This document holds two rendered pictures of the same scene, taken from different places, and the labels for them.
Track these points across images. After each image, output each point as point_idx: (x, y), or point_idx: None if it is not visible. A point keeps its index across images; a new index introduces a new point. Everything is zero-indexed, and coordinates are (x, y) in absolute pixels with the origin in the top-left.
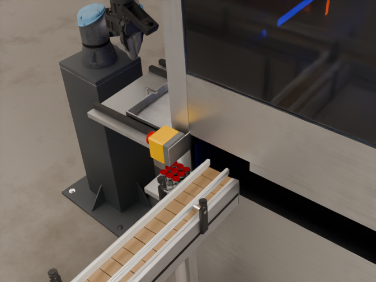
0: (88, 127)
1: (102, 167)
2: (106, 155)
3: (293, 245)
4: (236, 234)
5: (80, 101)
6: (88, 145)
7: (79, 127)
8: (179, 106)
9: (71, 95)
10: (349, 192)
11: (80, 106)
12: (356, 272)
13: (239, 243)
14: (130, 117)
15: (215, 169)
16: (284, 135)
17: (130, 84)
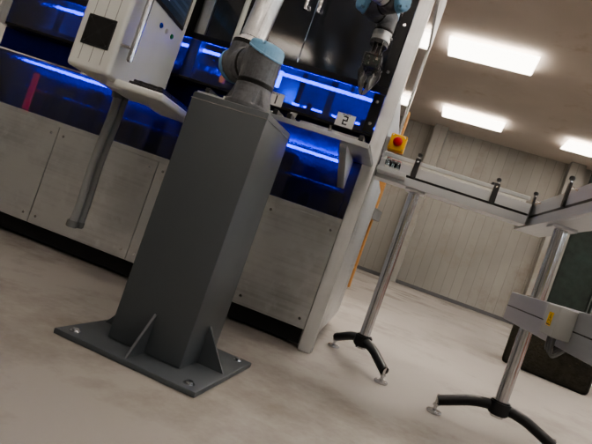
0: (248, 214)
1: (230, 281)
2: (247, 250)
3: (373, 193)
4: (366, 205)
5: (262, 172)
6: (232, 252)
7: (236, 225)
8: (393, 118)
9: (255, 166)
10: None
11: (257, 181)
12: (375, 192)
13: (363, 213)
14: None
15: None
16: (395, 125)
17: (315, 127)
